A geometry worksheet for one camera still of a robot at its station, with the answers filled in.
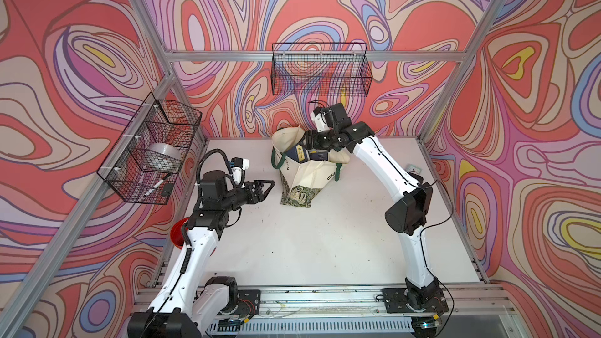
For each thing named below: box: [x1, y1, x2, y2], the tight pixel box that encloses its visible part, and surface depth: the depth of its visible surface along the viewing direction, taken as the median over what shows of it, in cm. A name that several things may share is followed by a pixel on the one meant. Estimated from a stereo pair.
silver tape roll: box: [143, 142, 182, 173], surface depth 73 cm
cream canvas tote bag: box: [270, 125, 351, 209], surface depth 95 cm
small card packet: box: [406, 165, 422, 175], surface depth 107 cm
